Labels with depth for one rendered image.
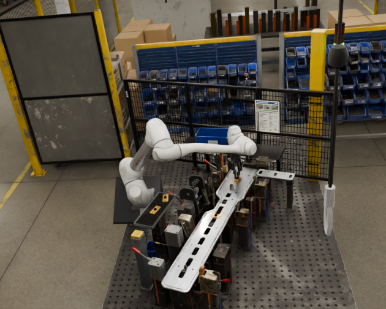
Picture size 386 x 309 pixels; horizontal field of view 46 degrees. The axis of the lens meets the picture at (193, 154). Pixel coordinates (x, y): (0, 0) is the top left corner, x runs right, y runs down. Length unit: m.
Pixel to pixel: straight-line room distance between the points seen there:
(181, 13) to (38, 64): 4.98
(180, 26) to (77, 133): 4.87
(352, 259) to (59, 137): 3.63
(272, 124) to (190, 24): 6.35
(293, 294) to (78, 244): 2.50
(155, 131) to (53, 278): 2.02
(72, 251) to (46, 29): 2.38
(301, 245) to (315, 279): 0.34
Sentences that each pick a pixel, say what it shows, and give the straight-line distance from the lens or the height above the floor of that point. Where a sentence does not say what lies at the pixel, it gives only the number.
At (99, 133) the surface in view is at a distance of 5.73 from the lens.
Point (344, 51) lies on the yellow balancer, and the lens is 0.71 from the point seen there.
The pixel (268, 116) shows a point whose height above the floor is 1.30.
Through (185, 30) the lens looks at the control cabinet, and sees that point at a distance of 10.05.
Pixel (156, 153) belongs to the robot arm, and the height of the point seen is 1.48.
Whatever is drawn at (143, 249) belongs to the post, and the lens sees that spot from 3.00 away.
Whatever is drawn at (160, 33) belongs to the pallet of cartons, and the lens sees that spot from 7.87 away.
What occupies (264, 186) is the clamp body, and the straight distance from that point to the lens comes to 3.45.
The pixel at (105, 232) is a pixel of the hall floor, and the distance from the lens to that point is 4.94.
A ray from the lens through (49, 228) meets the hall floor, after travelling 5.22.
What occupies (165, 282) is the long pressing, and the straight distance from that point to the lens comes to 2.83.
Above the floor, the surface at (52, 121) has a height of 0.74.
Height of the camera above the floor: 2.99
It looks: 30 degrees down
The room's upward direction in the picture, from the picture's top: 7 degrees counter-clockwise
